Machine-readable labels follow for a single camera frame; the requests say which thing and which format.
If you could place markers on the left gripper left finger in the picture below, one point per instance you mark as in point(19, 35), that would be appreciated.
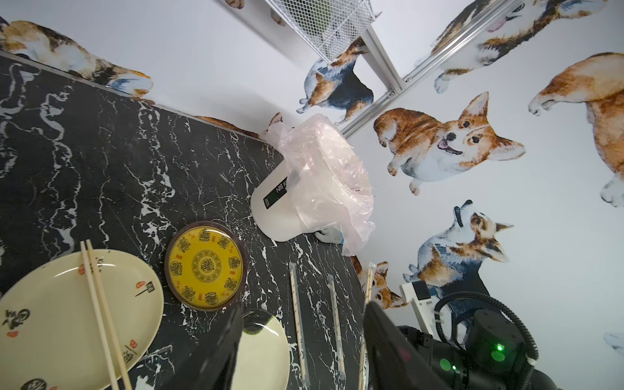
point(219, 363)

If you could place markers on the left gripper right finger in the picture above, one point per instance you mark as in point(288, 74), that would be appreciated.
point(393, 362)

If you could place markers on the chopsticks pair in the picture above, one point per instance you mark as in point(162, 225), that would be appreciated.
point(116, 365)

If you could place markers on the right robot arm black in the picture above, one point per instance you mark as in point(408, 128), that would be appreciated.
point(489, 347)

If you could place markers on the cream plate chipped right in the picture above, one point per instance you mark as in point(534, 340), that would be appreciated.
point(263, 356)

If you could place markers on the yellow patterned dark-rimmed plate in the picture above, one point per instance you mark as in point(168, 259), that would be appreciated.
point(205, 266)

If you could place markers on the cream plate upper left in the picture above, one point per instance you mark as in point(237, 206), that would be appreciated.
point(49, 332)

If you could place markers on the white bin with plastic bag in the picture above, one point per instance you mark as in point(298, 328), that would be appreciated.
point(320, 183)

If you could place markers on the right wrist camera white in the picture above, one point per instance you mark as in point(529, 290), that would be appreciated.
point(417, 295)

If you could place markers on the white wire wall basket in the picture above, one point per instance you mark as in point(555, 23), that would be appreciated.
point(329, 27)

